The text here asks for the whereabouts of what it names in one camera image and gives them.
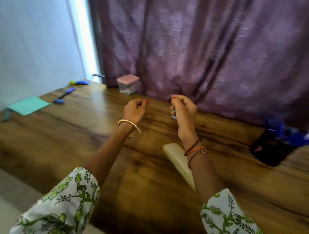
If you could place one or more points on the person's right hand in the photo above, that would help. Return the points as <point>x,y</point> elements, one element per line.
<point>186,118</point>

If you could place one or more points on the person's left hand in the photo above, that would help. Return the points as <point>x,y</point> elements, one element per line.
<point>135,111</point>

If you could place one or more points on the clear container pink lid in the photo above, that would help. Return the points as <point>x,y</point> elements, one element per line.
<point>128,83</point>

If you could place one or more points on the yellow pencil case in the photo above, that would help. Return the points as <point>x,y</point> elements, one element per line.
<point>176,154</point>

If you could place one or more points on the yellow and blue highlighter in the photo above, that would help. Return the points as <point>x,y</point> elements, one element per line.
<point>79,82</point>

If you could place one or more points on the blue capped pen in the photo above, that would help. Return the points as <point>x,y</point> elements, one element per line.
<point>66,92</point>

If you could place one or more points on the black mesh pen holder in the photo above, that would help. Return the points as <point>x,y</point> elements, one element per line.
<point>270,149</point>

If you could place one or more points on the teal paper sheet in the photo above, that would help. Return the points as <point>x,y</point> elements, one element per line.
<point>29,105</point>

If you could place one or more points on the teal grey marker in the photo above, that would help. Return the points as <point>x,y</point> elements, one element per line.
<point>6,115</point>

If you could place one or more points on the person's right forearm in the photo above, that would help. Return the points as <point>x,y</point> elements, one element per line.
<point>205,178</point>

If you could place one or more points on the person's left forearm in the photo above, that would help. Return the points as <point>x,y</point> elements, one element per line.
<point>108,154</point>

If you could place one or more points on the wooden desk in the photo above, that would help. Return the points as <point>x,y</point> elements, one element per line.
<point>72,135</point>

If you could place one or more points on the gold bangle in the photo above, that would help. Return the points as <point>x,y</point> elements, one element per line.
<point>130,122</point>

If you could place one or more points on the purple patterned curtain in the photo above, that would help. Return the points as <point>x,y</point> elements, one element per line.
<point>193,48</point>

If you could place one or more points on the right floral white green sleeve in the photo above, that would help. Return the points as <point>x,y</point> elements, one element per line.
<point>227,217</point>

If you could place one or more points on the floral white green sleeve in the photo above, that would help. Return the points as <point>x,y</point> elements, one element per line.
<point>60,205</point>
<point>227,217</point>

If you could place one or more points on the left floral white green sleeve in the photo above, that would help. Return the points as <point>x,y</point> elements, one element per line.
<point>60,205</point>

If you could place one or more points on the black window frame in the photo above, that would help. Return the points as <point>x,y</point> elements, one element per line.
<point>96,36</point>

